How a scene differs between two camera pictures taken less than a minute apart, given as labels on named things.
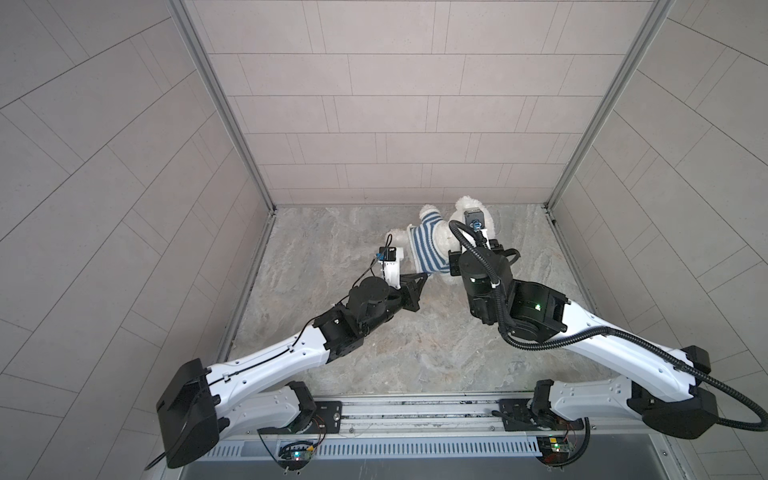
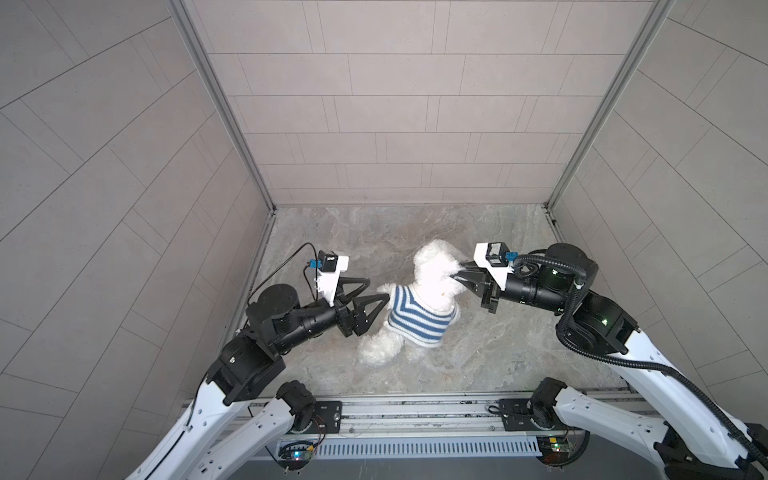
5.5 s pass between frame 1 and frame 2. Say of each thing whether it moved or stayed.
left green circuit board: stayed
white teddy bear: moved
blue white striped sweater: moved
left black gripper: moved
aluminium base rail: stayed
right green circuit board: stayed
